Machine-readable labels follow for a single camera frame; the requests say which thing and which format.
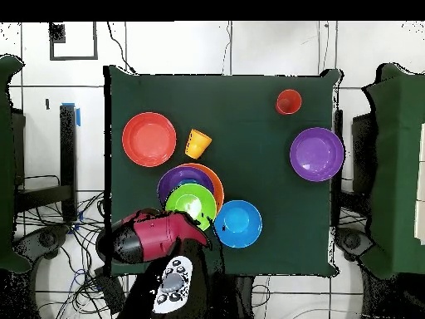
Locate green bowl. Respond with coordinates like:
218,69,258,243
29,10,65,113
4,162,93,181
164,183,218,232

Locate black pedestal leg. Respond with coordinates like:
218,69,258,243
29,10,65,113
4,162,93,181
14,225,71,260
335,227,376,262

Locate dark green tablecloth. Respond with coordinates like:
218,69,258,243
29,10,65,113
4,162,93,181
104,65,343,278

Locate black metal stand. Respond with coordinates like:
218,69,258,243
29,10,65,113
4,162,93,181
14,104,78,222

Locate orange cup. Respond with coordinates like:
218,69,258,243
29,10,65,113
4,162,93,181
184,128,213,160

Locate tangled floor cables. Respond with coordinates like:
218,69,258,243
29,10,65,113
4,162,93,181
14,192,127,319

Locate purple bowl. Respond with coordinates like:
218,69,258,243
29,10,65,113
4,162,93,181
156,164,216,210
289,126,345,183

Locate green cloth side table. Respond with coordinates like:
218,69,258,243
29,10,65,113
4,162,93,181
0,54,32,273
359,62,425,280

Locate white box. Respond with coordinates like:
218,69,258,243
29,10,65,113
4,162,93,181
413,122,425,245

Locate red shallow bowl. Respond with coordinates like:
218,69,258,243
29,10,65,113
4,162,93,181
121,111,178,167

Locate red cup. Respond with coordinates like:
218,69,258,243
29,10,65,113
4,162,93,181
275,88,303,116

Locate black floor cable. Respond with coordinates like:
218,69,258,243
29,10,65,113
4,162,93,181
106,22,137,75

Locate blue tape strip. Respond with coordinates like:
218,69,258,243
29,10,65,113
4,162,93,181
61,102,81,127

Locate black power brick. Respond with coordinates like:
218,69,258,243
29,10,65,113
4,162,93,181
94,265,129,315

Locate large orange bowl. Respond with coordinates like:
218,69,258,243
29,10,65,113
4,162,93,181
180,162,226,215

